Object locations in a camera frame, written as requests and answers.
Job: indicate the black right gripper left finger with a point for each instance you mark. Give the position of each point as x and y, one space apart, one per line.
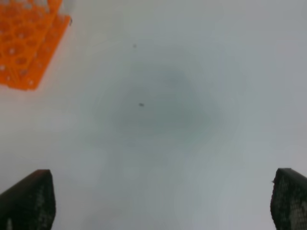
30 204

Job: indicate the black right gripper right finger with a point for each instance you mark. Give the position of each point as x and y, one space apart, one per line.
289 200

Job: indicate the orange test tube rack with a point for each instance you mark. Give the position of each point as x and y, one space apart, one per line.
30 33

